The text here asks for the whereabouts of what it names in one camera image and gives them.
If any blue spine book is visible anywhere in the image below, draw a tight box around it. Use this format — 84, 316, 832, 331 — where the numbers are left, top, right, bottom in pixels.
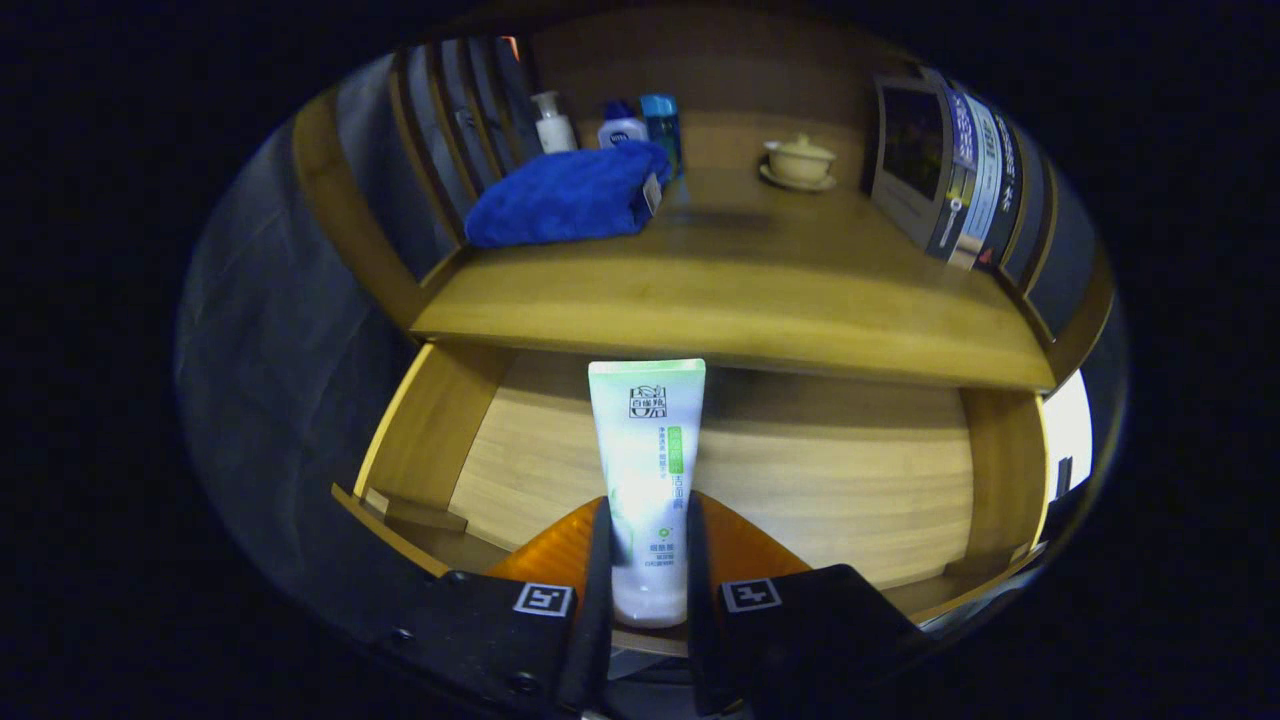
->
870, 75, 986, 263

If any black spine book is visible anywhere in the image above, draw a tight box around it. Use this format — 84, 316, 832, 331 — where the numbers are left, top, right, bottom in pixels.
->
985, 115, 1046, 276

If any teal bottle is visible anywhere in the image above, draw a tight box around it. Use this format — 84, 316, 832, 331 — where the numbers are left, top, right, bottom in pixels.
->
640, 94, 685, 181

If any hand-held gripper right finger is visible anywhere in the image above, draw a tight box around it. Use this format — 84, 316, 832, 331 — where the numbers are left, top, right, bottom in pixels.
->
685, 490, 931, 717

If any white pump bottle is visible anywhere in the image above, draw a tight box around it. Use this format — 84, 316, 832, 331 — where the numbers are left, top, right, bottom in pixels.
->
530, 90, 579, 154

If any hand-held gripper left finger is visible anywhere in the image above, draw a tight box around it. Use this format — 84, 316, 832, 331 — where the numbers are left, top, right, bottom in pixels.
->
380, 495, 614, 717

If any tan saucer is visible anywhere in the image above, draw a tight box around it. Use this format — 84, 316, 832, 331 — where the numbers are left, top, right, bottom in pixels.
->
758, 163, 839, 193

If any wooden drawer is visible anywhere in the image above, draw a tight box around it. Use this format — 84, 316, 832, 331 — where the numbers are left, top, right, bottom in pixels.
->
332, 340, 1051, 661

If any blue folded towel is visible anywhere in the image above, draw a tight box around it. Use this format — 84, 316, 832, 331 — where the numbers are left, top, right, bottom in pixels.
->
464, 140, 673, 249

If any white green cleanser tube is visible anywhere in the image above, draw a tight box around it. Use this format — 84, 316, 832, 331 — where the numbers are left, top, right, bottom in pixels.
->
588, 358, 707, 629

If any white bottle with blue cap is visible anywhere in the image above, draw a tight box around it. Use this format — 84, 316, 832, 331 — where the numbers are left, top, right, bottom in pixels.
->
598, 100, 649, 149

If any tan lidded tea cup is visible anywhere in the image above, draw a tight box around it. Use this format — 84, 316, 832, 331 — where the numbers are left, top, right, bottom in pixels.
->
764, 133, 837, 183

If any wooden countertop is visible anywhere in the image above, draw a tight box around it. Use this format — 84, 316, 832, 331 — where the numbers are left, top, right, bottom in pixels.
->
410, 165, 1059, 393

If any wooden cabinet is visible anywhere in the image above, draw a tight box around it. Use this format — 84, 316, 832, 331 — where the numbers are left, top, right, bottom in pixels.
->
290, 10, 1116, 401

